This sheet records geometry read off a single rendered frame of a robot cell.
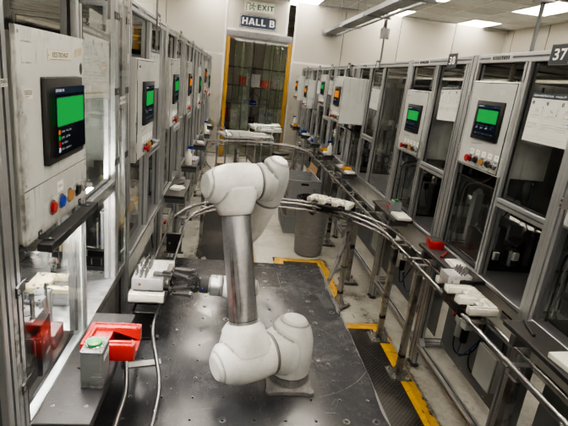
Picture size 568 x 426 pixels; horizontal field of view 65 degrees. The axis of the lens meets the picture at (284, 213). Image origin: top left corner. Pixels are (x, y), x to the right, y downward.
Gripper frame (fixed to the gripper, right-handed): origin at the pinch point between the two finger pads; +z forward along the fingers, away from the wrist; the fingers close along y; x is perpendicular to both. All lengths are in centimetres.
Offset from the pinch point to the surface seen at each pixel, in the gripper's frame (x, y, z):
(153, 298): 6.6, -5.5, 1.5
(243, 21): -805, 192, -34
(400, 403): -35, -83, -142
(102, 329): 45.2, 3.0, 12.1
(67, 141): 60, 65, 20
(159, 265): -12.4, 0.8, 2.4
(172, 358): 20.6, -23.5, -9.3
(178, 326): -3.1, -23.4, -9.4
